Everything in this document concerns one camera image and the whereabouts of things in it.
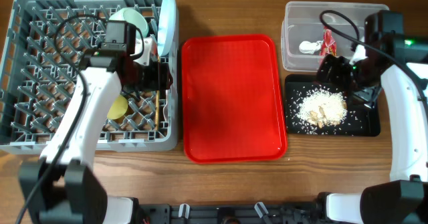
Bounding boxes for left black cable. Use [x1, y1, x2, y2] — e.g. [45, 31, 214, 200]
[15, 13, 111, 224]

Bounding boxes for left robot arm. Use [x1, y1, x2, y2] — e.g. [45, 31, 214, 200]
[16, 20, 173, 223]

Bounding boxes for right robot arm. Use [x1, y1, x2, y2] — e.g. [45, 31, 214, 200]
[316, 10, 427, 223]

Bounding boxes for light blue plate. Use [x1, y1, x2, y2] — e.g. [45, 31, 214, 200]
[157, 0, 177, 56]

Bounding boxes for rice and peanut shells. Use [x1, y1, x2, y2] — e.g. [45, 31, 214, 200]
[286, 82, 364, 136]

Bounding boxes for wooden chopstick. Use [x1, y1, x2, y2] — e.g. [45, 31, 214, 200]
[154, 90, 160, 131]

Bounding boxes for green bowl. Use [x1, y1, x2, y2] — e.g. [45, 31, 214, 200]
[109, 7, 148, 39]

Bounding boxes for black tray bin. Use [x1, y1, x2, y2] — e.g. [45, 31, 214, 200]
[283, 74, 381, 136]

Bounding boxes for white tissue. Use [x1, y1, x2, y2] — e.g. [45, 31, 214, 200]
[298, 41, 323, 54]

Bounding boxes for yellow cup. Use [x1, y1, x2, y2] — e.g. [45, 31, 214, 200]
[107, 95, 128, 120]

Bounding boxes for black cable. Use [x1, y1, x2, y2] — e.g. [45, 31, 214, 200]
[319, 9, 428, 118]
[15, 13, 111, 224]

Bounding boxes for white plastic fork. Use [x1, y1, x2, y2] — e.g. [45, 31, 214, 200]
[163, 99, 169, 122]

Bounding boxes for clear plastic bin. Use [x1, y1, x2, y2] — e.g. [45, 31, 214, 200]
[281, 1, 389, 72]

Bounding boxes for right black cable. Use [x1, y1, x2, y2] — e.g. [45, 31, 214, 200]
[319, 9, 428, 118]

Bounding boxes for red serving tray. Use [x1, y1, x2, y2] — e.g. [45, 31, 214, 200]
[181, 34, 288, 164]

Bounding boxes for red snack wrapper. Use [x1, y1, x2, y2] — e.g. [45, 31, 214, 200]
[320, 27, 337, 56]

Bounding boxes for grey dishwasher rack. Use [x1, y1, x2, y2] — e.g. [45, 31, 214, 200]
[1, 0, 178, 154]

